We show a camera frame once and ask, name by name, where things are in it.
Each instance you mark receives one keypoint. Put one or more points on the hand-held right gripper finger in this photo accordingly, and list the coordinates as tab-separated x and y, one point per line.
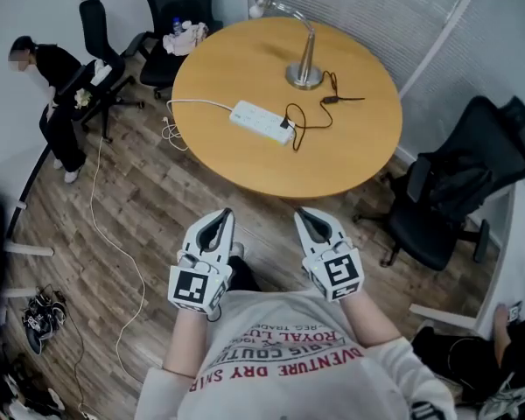
328	228
305	234

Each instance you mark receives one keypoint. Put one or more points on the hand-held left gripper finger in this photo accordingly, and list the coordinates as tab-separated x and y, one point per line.
203	226
227	239

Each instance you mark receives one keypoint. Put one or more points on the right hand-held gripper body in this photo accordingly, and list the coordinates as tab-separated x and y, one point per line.
339	274

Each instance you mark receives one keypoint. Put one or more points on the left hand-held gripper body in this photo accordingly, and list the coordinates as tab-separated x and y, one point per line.
192	288

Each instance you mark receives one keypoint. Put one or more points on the white power strip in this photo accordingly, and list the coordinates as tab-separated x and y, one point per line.
260	121

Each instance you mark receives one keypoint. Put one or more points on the silver desk lamp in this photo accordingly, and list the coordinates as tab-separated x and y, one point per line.
305	70

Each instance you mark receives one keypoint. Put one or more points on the person's left forearm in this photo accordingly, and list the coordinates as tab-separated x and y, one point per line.
188	344

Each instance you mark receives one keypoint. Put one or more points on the another person's forearm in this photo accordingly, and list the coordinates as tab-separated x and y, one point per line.
502	335

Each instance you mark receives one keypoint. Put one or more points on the person's right forearm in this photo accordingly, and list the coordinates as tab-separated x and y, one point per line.
367	322

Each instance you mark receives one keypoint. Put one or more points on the person's shoe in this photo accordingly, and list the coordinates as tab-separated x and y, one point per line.
237	249

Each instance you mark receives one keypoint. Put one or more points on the person's black trouser leg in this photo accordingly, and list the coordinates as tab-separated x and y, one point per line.
242	274

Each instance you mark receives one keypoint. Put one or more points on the person's white printed sweatshirt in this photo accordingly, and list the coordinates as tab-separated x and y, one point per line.
297	366

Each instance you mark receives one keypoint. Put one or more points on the black mesh office chair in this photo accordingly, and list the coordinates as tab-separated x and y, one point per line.
459	182

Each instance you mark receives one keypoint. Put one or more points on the black bag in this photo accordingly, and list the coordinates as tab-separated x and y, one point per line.
455	361

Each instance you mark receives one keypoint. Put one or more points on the black and white shoes pile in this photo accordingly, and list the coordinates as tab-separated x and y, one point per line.
41	317

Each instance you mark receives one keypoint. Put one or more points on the small white flower bunch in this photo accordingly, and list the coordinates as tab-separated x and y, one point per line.
82	98

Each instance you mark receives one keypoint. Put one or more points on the white cabinet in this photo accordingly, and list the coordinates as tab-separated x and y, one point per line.
516	261

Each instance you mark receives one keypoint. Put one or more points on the pale pink cloth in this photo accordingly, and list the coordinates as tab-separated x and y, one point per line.
186	39

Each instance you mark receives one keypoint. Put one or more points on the clear water bottle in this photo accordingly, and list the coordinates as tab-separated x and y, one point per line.
177	25

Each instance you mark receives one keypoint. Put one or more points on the white sneaker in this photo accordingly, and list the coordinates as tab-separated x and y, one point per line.
514	398

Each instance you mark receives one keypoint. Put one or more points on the black office chair with headrest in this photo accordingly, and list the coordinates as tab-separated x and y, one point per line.
98	37

